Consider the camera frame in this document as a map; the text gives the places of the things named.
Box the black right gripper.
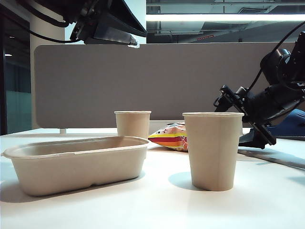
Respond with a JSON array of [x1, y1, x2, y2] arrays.
[[213, 83, 305, 150]]

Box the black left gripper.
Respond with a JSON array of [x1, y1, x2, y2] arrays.
[[70, 0, 147, 48]]

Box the colourful chips bag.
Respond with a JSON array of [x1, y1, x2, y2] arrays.
[[147, 123, 189, 153]]

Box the beige oblong pulp box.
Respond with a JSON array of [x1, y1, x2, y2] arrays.
[[1, 135, 150, 197]]

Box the beige paper cup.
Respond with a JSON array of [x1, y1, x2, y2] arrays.
[[182, 112, 245, 192], [113, 111, 152, 140]]

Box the dark blue slipper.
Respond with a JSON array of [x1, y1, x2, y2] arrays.
[[266, 108, 305, 141]]

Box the white flat board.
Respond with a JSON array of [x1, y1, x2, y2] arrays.
[[238, 146, 305, 170]]

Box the grey desk divider panel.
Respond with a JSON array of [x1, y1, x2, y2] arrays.
[[34, 42, 305, 129]]

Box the beige round column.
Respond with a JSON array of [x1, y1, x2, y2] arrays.
[[30, 4, 65, 129]]

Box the dark glass door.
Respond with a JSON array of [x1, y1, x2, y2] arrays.
[[0, 4, 31, 136]]

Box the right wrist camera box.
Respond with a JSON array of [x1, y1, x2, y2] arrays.
[[234, 86, 250, 101]]

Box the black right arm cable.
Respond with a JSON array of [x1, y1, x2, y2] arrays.
[[247, 21, 305, 93]]

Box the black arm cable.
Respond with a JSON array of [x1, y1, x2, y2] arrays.
[[29, 22, 79, 44], [247, 21, 305, 93]]

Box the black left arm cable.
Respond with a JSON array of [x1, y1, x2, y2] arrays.
[[29, 22, 79, 44]]

